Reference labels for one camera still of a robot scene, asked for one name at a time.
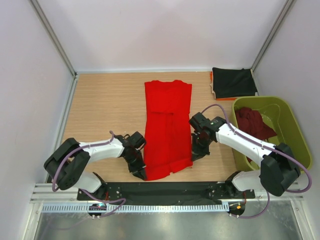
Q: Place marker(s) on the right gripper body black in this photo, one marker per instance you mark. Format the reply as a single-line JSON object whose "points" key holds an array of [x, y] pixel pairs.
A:
{"points": [[200, 145]]}

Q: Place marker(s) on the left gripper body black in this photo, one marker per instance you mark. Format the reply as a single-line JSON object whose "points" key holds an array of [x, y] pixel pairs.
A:
{"points": [[135, 161]]}

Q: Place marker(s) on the bright red t-shirt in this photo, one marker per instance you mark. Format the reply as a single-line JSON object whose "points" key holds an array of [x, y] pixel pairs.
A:
{"points": [[167, 132]]}

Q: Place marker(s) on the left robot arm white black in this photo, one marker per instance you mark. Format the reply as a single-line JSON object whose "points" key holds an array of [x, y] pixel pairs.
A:
{"points": [[66, 166]]}

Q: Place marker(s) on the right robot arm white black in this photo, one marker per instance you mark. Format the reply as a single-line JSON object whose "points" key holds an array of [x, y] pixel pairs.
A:
{"points": [[276, 173]]}

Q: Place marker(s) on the dark red t-shirt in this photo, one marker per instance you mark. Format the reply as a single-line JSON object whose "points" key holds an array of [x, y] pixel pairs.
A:
{"points": [[251, 122]]}

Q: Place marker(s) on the folded black t-shirt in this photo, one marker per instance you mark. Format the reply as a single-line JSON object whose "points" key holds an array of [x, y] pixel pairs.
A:
{"points": [[233, 82]]}

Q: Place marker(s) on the folded orange t-shirt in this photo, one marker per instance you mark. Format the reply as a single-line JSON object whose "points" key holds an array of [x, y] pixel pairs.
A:
{"points": [[221, 99]]}

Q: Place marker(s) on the green plastic tub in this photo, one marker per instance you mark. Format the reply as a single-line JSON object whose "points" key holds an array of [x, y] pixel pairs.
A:
{"points": [[278, 115]]}

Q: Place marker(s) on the slotted cable duct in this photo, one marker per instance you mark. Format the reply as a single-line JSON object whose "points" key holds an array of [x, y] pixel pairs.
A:
{"points": [[91, 208]]}

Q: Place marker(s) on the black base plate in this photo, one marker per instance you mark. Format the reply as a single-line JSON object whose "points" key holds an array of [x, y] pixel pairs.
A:
{"points": [[172, 193]]}

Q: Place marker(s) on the right aluminium corner post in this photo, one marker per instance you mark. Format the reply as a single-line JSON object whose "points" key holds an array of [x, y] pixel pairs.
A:
{"points": [[285, 10]]}

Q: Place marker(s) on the aluminium corner post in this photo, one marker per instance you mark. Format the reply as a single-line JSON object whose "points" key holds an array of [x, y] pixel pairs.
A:
{"points": [[285, 10], [52, 35]]}

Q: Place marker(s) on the left aluminium corner post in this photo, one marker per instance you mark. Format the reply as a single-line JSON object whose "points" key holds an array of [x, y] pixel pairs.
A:
{"points": [[52, 35]]}

